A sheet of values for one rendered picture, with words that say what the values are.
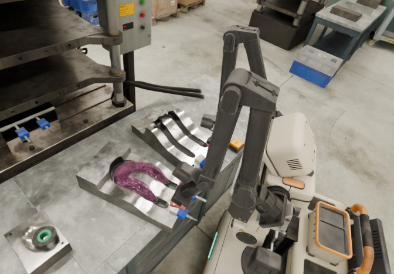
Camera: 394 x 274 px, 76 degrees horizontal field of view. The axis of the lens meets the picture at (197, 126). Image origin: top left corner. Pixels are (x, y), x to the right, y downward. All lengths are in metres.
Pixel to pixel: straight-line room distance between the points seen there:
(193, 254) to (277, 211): 1.26
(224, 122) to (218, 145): 0.09
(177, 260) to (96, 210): 0.91
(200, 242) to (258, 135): 1.52
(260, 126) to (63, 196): 1.01
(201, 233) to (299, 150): 1.41
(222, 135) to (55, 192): 0.93
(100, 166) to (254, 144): 0.82
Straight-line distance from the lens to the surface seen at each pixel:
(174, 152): 1.37
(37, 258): 1.20
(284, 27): 5.01
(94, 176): 1.27
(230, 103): 0.59
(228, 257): 1.80
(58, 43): 1.46
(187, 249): 2.07
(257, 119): 0.64
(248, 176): 0.79
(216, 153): 0.76
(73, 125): 1.70
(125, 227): 1.25
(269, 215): 0.89
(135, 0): 1.72
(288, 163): 0.91
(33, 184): 1.46
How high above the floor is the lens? 1.93
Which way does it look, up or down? 43 degrees down
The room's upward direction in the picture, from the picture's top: 11 degrees clockwise
